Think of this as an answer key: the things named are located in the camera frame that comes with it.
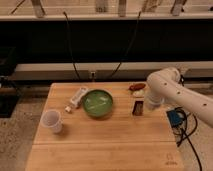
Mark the dark eraser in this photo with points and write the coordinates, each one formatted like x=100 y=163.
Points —
x=138 y=108

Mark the blue connector box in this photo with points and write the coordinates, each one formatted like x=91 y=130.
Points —
x=174 y=119

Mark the white plastic cup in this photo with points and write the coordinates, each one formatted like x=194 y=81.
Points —
x=51 y=119

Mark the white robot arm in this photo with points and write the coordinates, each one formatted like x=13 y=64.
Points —
x=165 y=84

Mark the white tube bottle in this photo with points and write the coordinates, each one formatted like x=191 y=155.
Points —
x=75 y=100

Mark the red sausage toy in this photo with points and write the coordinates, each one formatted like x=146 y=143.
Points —
x=138 y=86

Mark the wall power outlet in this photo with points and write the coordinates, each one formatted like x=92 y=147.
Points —
x=92 y=75

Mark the small white object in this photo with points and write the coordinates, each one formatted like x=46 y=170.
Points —
x=138 y=93

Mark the green bowl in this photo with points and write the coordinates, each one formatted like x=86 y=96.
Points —
x=97 y=103

